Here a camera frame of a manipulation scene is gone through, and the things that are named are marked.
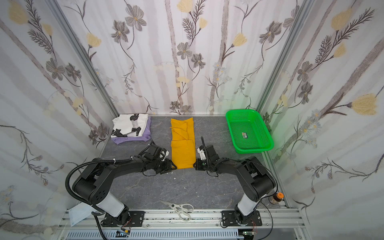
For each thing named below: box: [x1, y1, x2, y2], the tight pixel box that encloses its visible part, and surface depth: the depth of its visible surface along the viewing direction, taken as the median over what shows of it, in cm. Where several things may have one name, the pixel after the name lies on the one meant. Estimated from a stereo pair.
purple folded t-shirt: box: [111, 116, 152, 145], surface depth 106 cm
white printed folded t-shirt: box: [111, 113, 149, 138], surface depth 109 cm
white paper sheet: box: [68, 202, 97, 227], surface depth 78 cm
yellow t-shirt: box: [170, 117, 196, 169], surface depth 103 cm
